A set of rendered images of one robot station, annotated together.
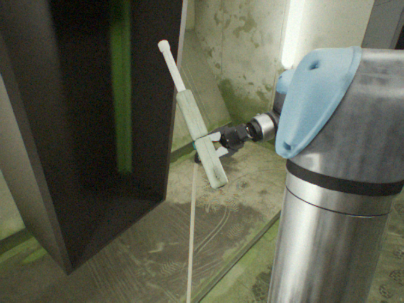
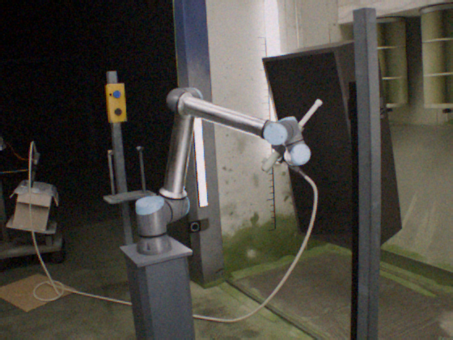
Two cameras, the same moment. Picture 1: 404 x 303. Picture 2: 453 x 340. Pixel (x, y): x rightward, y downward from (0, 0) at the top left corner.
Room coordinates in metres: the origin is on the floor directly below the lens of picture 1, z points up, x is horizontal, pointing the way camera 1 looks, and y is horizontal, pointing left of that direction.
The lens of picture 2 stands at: (1.12, -2.28, 1.41)
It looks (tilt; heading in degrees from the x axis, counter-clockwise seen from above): 9 degrees down; 107
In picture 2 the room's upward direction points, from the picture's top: 4 degrees counter-clockwise
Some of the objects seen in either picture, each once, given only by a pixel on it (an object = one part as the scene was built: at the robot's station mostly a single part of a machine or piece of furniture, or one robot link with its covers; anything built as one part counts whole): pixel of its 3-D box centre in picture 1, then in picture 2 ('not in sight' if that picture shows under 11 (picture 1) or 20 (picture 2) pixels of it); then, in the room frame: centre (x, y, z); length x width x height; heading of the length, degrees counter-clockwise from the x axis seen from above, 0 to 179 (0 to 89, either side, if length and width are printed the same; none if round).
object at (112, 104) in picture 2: not in sight; (116, 103); (-0.47, 0.34, 1.42); 0.12 x 0.06 x 0.26; 47
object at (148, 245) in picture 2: not in sight; (153, 240); (0.06, -0.30, 0.69); 0.19 x 0.19 x 0.10
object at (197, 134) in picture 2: not in sight; (200, 162); (0.01, 0.59, 0.96); 0.06 x 0.02 x 0.63; 47
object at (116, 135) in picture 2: not in sight; (121, 188); (-0.52, 0.38, 0.82); 0.06 x 0.06 x 1.64; 47
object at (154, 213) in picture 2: not in sight; (151, 214); (0.06, -0.29, 0.83); 0.17 x 0.15 x 0.18; 78
